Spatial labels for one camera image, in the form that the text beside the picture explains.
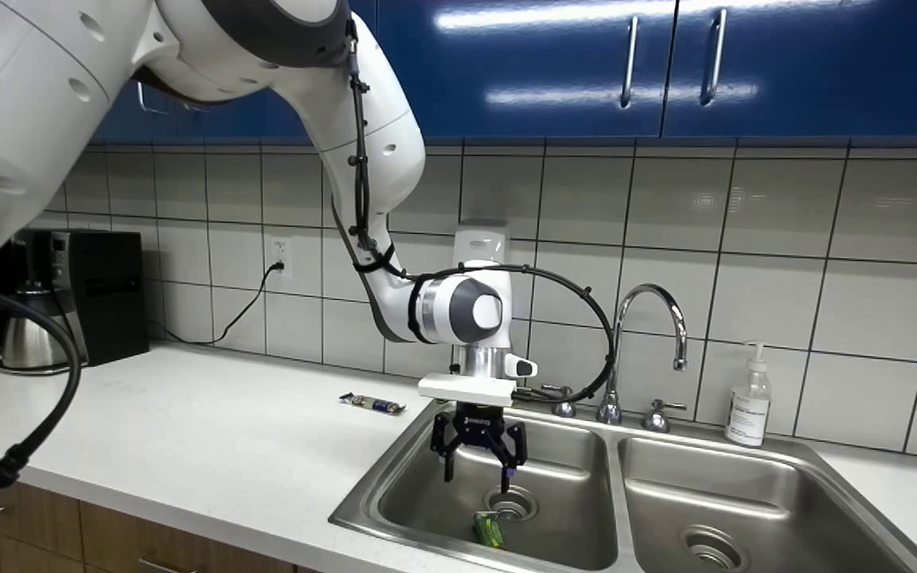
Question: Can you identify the chrome faucet handle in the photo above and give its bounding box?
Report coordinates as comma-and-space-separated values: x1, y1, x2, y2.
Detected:
545, 384, 578, 419
641, 396, 692, 431

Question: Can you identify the thick black base cable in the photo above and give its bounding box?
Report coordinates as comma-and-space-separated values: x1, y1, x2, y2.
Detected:
0, 266, 85, 573

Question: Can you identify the steel sink drain strainer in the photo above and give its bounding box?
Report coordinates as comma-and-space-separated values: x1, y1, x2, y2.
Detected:
486, 484, 540, 524
680, 522, 748, 573

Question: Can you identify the dark marker pen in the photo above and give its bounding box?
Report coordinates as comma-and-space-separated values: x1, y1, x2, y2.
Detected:
336, 388, 408, 416

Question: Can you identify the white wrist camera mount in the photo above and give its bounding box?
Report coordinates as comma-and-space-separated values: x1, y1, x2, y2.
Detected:
412, 372, 523, 410

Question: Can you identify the chrome gooseneck faucet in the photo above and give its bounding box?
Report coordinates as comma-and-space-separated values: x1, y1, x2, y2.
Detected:
594, 281, 695, 425

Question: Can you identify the white wall soap dispenser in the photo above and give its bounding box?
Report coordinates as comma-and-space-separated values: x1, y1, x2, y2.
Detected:
453, 222, 511, 278

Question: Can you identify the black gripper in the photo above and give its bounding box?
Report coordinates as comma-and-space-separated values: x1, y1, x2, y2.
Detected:
425, 400, 532, 497

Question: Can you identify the green granola bar packet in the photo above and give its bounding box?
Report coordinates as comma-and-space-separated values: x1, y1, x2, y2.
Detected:
467, 508, 510, 549

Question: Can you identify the black power cord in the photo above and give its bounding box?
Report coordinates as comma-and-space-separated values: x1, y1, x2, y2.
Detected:
158, 257, 289, 351

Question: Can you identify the black coffee maker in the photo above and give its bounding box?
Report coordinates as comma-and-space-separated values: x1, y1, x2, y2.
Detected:
18, 225, 151, 368

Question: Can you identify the clear pump sanitizer bottle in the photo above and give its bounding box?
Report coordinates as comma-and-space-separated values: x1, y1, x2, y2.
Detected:
722, 339, 774, 447

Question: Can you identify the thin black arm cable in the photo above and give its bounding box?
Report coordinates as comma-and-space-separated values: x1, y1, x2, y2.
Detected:
327, 41, 625, 406

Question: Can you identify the stainless steel double sink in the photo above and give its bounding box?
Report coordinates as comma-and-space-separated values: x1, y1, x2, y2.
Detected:
327, 384, 917, 573

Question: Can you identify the wooden base cabinet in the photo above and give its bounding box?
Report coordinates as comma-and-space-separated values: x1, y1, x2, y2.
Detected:
0, 473, 318, 573

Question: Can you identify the white wall outlet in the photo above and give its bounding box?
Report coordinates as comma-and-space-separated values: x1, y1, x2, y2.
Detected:
265, 235, 300, 283

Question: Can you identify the steel coffee carafe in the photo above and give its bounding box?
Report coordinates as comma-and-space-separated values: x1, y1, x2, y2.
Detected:
0, 283, 74, 374

